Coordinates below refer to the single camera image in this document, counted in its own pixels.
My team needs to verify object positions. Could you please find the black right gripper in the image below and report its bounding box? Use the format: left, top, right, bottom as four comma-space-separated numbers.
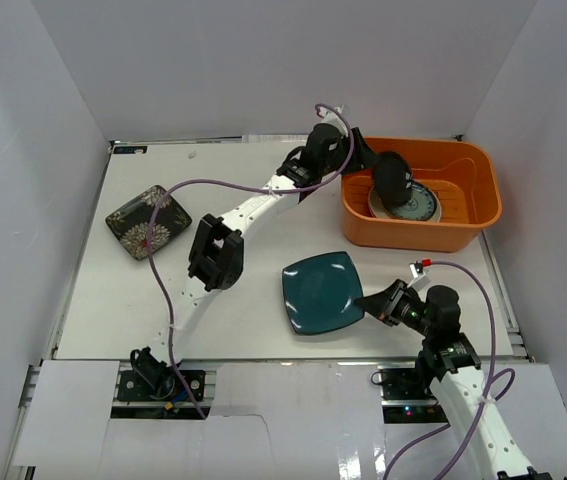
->
354, 279, 434, 338

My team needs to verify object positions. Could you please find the black round plate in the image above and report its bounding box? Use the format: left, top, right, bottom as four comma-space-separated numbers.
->
372, 151, 412, 210

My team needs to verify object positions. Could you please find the teal square plate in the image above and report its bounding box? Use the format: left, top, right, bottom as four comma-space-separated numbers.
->
281, 251, 364, 336

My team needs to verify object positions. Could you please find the blue white patterned plate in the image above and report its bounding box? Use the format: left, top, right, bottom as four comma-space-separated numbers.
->
385, 182, 442, 223

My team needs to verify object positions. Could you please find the black floral square plate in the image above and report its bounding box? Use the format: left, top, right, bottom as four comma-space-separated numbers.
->
105, 185, 192, 261

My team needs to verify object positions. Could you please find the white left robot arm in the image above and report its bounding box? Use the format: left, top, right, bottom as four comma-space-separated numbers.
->
139, 123, 412, 399

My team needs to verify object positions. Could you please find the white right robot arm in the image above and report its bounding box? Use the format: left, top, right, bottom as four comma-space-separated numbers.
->
379, 281, 551, 479

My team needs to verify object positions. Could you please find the orange plastic bin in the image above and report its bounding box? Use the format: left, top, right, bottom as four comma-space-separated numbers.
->
341, 137, 502, 253

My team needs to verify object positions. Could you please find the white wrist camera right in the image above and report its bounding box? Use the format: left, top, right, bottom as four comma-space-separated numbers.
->
408, 259, 432, 291

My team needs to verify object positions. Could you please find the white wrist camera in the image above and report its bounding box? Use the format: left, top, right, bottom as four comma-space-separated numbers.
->
315, 105, 348, 135
408, 259, 432, 291

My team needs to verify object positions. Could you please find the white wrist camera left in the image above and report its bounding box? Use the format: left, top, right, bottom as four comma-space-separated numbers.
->
315, 105, 348, 135

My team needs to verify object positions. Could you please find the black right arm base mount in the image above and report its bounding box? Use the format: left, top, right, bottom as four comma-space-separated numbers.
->
370, 367, 439, 418

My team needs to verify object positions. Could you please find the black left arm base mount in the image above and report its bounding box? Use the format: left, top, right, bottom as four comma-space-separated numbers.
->
115, 370, 206, 402

